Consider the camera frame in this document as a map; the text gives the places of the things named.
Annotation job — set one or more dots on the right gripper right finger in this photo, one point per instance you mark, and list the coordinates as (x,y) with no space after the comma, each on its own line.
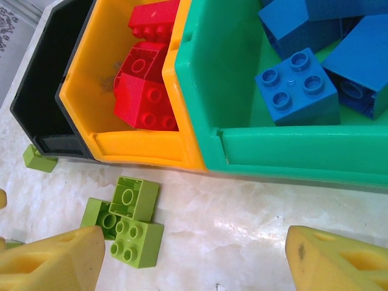
(342,263)

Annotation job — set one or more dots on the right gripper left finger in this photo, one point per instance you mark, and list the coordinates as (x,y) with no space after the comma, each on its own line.
(51,263)

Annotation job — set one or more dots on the red sloped brick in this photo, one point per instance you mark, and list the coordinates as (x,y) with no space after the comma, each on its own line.
(145,103)

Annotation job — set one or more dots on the red two-by-two brick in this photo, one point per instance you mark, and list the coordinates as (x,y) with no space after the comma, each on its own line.
(141,60)

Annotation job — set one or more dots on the red two-by-four brick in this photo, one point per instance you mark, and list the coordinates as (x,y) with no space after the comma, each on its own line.
(151,18)

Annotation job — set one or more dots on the small green two-stud brick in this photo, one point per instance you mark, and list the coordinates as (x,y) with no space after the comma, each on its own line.
(39,159)

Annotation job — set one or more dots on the green two-by-two brick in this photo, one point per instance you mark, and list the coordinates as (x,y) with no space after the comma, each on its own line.
(135,197)
(136,244)
(97,216)

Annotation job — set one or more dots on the black plastic bin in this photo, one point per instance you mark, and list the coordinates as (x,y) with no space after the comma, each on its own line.
(45,91)

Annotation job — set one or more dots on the yellow plastic bin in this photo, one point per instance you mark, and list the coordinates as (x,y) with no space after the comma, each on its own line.
(88,75)

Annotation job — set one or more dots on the blue two-by-two brick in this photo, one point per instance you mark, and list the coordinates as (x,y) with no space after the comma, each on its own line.
(297,88)

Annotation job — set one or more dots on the green plastic bin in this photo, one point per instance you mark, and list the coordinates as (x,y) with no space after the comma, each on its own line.
(212,75)

